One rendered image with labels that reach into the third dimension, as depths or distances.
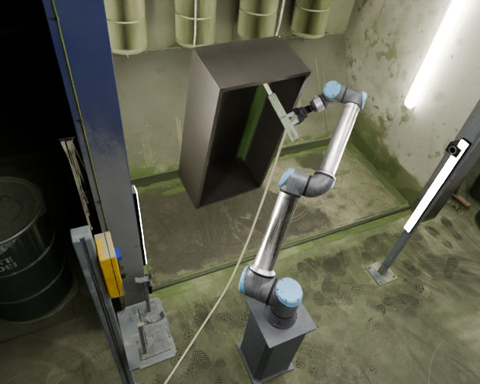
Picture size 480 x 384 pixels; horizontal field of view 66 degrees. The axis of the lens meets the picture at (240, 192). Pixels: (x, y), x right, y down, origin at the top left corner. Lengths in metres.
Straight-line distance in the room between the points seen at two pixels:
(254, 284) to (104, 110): 1.14
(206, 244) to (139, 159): 1.02
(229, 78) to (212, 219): 1.65
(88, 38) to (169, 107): 2.24
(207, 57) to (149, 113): 1.52
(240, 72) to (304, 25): 1.71
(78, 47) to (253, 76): 1.00
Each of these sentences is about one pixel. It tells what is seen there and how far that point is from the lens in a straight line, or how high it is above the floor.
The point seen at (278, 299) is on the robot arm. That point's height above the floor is 0.88.
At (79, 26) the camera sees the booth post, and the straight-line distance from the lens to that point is 1.41.
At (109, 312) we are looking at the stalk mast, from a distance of 1.68.
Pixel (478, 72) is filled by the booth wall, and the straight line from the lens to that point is 3.49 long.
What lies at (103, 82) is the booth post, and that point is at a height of 1.89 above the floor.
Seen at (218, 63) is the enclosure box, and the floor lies 1.67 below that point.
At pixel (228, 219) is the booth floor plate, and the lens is 3.40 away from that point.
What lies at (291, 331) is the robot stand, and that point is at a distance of 2.23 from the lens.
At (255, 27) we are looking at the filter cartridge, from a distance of 3.44.
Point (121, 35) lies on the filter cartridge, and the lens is 3.11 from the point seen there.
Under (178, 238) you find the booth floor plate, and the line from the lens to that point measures 3.24.
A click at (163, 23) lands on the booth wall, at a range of 3.55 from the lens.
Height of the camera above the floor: 2.62
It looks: 45 degrees down
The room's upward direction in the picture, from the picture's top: 8 degrees clockwise
